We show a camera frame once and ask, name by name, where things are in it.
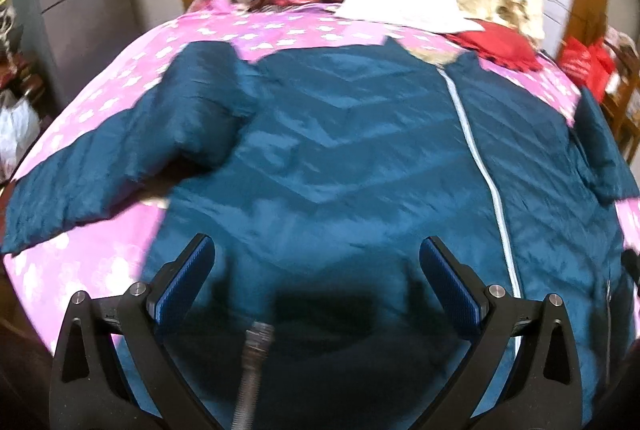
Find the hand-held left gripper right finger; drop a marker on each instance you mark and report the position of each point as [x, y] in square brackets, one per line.
[450, 282]

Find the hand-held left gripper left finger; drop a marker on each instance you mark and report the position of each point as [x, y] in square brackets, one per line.
[184, 282]

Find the teal quilted puffer jacket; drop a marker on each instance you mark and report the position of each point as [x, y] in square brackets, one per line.
[350, 149]

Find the pink flower-print bed sheet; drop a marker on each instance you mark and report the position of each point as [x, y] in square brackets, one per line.
[100, 119]

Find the white plastic bag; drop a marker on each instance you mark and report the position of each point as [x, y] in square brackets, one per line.
[17, 129]

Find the red cloth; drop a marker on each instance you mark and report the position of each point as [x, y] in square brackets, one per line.
[492, 42]

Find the wooden chair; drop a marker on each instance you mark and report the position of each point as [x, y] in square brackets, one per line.
[625, 104]

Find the red plastic bag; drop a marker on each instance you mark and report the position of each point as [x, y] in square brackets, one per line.
[585, 62]

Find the white folded cloth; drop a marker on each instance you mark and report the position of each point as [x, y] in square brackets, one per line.
[400, 4]

